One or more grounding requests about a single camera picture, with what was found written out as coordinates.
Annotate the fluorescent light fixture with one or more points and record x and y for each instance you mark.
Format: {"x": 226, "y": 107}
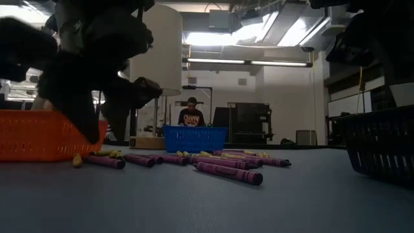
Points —
{"x": 246, "y": 62}

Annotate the black plastic basket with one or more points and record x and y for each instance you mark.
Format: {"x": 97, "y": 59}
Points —
{"x": 381, "y": 145}

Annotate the orange plastic basket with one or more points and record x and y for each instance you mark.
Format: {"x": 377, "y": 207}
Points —
{"x": 39, "y": 136}

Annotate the grey waste bin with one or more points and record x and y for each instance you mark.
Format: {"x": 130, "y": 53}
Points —
{"x": 306, "y": 137}

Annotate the grey ceiling unit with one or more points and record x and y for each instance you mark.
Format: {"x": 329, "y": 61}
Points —
{"x": 219, "y": 20}

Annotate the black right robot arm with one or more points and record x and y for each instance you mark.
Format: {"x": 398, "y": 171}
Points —
{"x": 388, "y": 19}

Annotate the purple crayon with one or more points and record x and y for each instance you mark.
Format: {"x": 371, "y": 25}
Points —
{"x": 155, "y": 158}
{"x": 103, "y": 161}
{"x": 229, "y": 173}
{"x": 174, "y": 160}
{"x": 268, "y": 161}
{"x": 139, "y": 160}
{"x": 223, "y": 163}

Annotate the white wall panel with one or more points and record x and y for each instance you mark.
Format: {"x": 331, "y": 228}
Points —
{"x": 402, "y": 94}

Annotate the white cylindrical lamp shade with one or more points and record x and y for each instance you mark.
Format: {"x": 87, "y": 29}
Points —
{"x": 165, "y": 48}

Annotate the blue plastic basket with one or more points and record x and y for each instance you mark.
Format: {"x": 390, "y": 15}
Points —
{"x": 194, "y": 139}

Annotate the whiteboard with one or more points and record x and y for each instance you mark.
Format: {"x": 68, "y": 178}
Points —
{"x": 349, "y": 103}

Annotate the person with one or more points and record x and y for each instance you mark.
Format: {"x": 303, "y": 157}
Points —
{"x": 191, "y": 118}

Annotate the metal lamp pole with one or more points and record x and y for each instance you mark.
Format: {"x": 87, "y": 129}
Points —
{"x": 156, "y": 116}

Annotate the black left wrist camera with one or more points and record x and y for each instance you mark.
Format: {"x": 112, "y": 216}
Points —
{"x": 145, "y": 92}

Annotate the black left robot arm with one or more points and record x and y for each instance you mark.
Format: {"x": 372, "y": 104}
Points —
{"x": 106, "y": 26}

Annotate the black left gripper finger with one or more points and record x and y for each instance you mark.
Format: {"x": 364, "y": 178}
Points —
{"x": 118, "y": 123}
{"x": 84, "y": 119}

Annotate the yellow crayon orange tip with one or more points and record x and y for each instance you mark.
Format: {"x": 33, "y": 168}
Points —
{"x": 77, "y": 160}
{"x": 184, "y": 153}

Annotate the black equipment rack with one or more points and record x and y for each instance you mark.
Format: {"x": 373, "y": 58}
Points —
{"x": 252, "y": 119}

